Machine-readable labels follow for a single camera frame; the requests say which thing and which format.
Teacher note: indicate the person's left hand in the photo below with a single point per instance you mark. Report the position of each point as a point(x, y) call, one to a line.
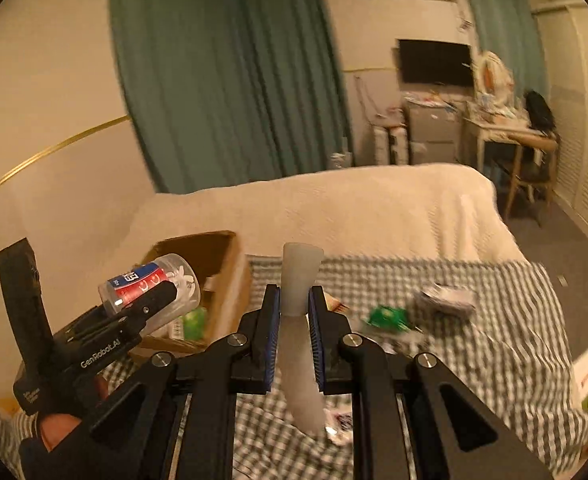
point(58, 432)

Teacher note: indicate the small white air purifier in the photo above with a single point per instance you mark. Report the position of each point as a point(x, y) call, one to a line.
point(341, 160)

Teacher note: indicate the round white mirror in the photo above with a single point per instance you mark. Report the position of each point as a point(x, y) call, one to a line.
point(494, 77)

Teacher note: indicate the translucent white plastic tube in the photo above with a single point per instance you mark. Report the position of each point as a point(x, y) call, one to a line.
point(299, 270)

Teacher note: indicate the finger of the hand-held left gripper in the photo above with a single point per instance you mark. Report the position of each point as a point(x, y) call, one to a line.
point(148, 302)

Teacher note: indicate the green curtain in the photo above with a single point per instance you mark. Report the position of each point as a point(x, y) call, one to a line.
point(173, 85)
point(294, 85)
point(504, 30)

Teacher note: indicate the small patterned packet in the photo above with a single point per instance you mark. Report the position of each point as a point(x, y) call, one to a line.
point(341, 425)

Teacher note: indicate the wooden chair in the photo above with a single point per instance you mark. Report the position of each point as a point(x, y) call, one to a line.
point(531, 170)

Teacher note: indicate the white bed cover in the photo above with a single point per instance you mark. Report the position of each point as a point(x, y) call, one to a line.
point(349, 210)

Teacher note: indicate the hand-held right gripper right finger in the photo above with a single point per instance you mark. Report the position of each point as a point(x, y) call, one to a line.
point(318, 340)

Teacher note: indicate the wooden desk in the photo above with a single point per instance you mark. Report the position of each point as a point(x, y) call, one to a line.
point(494, 132)

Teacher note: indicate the black bag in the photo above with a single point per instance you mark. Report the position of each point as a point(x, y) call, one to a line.
point(539, 110)

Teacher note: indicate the crumpled white packet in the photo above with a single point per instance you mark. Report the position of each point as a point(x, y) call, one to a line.
point(446, 300)

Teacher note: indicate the black television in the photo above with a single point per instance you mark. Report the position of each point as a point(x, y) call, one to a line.
point(435, 62)

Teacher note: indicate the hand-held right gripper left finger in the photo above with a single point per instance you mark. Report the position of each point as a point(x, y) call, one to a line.
point(273, 340)

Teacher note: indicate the white louvre wardrobe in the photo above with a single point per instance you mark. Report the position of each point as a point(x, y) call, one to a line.
point(584, 135)

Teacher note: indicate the grey drawer cabinet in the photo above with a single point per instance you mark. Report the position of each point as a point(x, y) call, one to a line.
point(433, 130)

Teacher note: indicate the clear cup with red-blue label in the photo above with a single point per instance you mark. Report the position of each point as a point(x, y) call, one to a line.
point(176, 270)

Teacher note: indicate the brown cardboard box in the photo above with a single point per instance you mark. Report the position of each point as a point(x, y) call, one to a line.
point(208, 255)

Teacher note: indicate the green checked blanket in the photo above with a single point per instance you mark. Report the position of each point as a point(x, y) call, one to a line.
point(499, 350)

